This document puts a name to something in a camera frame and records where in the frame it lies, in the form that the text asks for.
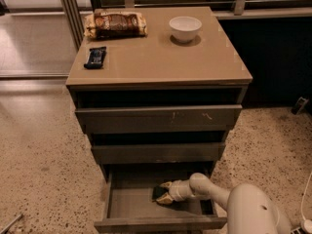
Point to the brown snack bag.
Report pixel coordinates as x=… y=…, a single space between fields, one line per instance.
x=104 y=25

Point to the grey top drawer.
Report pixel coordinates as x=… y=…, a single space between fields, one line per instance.
x=158 y=119

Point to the grey open bottom drawer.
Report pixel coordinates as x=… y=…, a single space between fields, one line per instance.
x=130 y=208

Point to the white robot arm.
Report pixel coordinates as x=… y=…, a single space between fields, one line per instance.
x=249 y=210

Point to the white ceramic bowl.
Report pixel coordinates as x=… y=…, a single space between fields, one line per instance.
x=185 y=29

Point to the green yellow sponge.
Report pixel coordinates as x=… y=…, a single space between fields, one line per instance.
x=158 y=191

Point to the dark blue candy bar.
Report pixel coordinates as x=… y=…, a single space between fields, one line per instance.
x=95 y=58

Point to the metal rod on floor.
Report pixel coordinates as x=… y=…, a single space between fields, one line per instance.
x=10 y=224

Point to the small dark floor bracket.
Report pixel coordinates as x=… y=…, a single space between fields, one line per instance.
x=299 y=105

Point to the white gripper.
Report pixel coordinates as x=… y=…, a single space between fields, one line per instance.
x=176 y=191

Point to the grey drawer cabinet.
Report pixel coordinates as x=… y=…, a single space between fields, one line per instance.
x=157 y=70

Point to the grey middle drawer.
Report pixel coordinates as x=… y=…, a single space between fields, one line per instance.
x=158 y=153

